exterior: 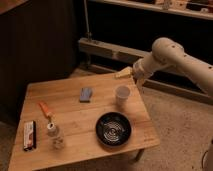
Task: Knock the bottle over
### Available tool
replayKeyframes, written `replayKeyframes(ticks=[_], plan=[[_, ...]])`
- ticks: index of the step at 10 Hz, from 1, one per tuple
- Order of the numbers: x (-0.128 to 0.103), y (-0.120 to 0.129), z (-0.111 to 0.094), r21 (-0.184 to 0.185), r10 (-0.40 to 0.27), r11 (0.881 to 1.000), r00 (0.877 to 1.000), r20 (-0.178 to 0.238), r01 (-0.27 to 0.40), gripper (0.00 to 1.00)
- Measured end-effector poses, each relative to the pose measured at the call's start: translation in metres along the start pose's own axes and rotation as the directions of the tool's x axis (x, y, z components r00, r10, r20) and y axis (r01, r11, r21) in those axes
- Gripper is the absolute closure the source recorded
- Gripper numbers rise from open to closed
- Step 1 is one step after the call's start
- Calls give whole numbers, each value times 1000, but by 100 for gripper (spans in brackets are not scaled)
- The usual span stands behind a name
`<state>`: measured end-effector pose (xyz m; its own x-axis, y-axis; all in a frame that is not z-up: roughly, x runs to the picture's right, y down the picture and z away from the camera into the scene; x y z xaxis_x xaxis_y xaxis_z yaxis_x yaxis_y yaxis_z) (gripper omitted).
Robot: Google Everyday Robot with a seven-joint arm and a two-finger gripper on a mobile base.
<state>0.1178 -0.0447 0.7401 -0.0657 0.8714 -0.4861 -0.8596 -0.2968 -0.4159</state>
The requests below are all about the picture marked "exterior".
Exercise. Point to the clear plastic bottle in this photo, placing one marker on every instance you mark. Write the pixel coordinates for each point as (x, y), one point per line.
(57, 139)

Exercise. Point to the black white red box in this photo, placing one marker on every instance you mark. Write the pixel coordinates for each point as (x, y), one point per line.
(29, 136)

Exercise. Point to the orange handled tool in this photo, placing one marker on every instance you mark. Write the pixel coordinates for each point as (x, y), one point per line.
(46, 111)

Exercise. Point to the wooden shelf rail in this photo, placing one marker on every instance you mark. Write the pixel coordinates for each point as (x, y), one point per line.
(131, 55)

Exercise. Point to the blue sponge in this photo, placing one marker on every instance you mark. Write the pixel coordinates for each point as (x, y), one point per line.
(85, 94)

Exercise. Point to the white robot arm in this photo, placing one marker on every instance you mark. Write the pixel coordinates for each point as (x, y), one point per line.
(165, 53)

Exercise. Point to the black round bowl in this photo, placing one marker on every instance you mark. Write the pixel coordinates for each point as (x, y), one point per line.
(113, 129)

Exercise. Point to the metal pole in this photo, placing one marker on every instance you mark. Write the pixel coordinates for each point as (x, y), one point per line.
(88, 32)

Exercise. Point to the wooden table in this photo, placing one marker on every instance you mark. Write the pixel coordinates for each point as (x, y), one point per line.
(77, 121)

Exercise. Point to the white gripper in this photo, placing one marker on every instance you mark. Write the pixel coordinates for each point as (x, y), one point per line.
(141, 70)

